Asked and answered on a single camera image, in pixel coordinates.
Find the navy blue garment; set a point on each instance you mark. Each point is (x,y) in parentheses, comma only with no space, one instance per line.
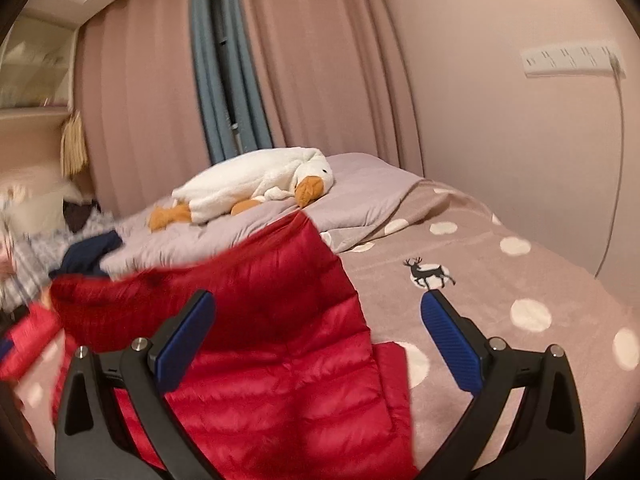
(84,257)

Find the lilac duvet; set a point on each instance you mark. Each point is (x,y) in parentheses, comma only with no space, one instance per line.
(366,193)

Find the black garment on pillow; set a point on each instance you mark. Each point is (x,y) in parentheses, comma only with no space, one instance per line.
(76,215)

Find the plaid shirt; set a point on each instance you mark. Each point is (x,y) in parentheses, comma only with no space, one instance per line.
(35,255)

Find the white goose plush toy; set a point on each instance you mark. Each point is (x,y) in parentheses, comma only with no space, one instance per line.
(246,181)

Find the polka dot bed sheet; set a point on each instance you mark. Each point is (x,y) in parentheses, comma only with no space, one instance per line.
(441,239)

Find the blue curtain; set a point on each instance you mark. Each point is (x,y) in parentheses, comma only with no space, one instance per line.
(231,109)

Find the white wall shelf unit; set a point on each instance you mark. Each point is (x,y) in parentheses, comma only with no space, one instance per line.
(37,69)

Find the red puffer jacket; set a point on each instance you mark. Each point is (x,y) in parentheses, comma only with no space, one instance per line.
(287,383)

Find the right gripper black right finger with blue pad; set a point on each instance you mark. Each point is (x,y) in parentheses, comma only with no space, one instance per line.
(547,436)

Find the striped hanging cloth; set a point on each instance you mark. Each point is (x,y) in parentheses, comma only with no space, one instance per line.
(73,148)

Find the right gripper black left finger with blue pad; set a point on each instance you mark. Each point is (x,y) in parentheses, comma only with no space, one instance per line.
(91,439)

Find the white wall power strip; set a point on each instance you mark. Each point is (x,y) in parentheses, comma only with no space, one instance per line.
(580,58)

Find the pink curtain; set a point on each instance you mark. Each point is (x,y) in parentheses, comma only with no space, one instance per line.
(330,74)

